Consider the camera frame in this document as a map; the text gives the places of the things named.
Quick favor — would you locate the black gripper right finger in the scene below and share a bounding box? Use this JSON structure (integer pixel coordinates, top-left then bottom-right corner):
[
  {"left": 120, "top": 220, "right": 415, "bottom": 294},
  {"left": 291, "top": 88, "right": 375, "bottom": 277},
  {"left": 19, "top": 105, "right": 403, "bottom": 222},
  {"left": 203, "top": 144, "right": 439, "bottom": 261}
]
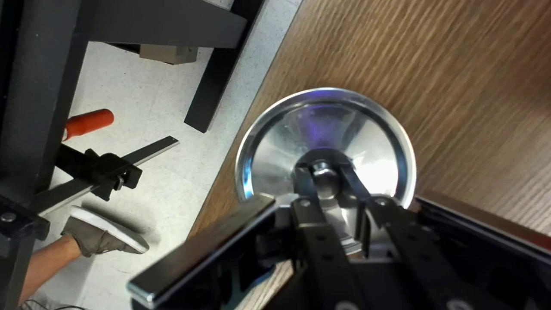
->
[{"left": 336, "top": 162, "right": 497, "bottom": 310}]

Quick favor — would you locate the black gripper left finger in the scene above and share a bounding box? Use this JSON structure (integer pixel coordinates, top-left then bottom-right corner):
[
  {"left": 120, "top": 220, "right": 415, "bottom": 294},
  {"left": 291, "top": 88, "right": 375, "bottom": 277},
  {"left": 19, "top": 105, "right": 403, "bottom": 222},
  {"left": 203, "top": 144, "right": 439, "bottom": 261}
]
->
[{"left": 287, "top": 162, "right": 372, "bottom": 310}]

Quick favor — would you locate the shiny metal bowl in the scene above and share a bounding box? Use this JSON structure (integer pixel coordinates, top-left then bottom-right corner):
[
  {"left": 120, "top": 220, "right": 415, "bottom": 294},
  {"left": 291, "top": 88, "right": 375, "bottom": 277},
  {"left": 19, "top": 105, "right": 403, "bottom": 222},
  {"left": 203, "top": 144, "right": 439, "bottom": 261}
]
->
[{"left": 232, "top": 86, "right": 418, "bottom": 212}]

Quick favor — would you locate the black metal beam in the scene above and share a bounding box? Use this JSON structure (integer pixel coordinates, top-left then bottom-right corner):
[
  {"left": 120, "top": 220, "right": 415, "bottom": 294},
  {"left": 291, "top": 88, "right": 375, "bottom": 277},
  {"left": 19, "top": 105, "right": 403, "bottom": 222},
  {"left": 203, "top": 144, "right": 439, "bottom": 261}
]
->
[{"left": 77, "top": 0, "right": 267, "bottom": 134}]

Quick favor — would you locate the orange handled bar clamp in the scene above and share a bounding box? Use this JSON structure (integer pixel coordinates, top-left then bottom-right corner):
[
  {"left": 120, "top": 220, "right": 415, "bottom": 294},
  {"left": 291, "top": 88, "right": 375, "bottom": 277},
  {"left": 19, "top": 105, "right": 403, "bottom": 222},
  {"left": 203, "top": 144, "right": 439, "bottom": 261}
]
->
[{"left": 26, "top": 106, "right": 181, "bottom": 217}]

